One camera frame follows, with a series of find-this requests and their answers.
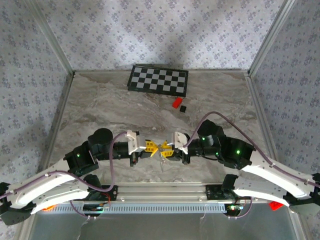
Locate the black and grey chessboard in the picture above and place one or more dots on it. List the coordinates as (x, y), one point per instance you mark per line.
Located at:
(157, 80)

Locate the aluminium frame post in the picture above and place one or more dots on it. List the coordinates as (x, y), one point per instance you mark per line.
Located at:
(269, 37)
(52, 37)

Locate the red toy brick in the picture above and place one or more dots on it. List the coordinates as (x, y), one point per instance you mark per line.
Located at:
(276, 205)

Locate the red block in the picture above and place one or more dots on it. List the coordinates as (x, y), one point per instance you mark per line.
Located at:
(177, 103)

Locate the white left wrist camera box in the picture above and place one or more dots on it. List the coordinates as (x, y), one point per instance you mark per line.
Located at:
(135, 142)

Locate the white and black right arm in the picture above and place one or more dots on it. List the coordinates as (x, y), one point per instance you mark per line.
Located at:
(270, 172)

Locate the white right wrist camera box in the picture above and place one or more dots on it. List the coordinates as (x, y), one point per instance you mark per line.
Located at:
(180, 141)

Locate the grey metal sheet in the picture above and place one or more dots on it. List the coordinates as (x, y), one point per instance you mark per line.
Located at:
(162, 227)

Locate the small black block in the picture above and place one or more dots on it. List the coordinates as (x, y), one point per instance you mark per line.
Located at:
(183, 108)

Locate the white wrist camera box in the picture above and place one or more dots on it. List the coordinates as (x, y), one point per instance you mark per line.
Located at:
(135, 142)
(180, 141)

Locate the aluminium frame rail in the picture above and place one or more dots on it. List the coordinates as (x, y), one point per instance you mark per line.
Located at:
(26, 232)
(55, 125)
(265, 125)
(100, 71)
(303, 232)

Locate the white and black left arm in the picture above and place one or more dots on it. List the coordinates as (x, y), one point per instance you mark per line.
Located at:
(50, 185)

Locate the small controller board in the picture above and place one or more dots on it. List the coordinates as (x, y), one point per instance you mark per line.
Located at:
(233, 208)
(96, 208)

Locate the aluminium base extrusion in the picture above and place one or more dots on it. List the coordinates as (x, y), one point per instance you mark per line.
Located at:
(162, 192)

